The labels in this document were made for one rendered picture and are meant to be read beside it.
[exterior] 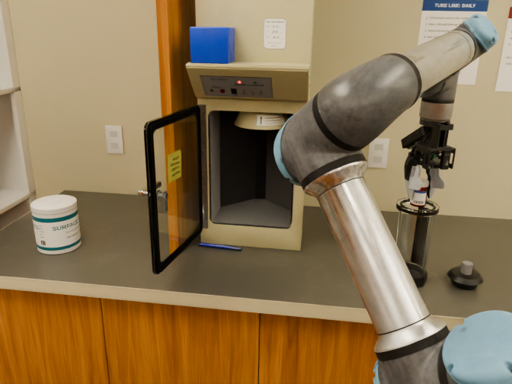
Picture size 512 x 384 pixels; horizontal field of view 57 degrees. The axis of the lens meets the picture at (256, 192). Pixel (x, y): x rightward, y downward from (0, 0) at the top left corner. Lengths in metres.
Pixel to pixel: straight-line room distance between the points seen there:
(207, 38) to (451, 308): 0.92
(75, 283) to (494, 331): 1.05
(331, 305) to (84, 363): 0.76
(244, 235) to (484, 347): 0.97
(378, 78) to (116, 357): 1.12
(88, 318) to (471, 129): 1.43
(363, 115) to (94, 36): 1.42
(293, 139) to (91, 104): 1.34
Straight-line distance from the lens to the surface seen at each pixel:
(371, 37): 1.79
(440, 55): 0.90
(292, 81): 1.28
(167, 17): 1.32
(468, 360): 0.68
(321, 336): 1.33
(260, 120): 1.41
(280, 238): 1.49
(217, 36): 1.27
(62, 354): 1.60
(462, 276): 1.41
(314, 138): 0.75
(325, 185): 0.76
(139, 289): 1.32
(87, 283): 1.38
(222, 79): 1.30
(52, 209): 1.51
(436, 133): 1.21
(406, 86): 0.76
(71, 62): 2.03
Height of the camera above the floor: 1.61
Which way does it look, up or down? 19 degrees down
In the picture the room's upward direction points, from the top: 1 degrees clockwise
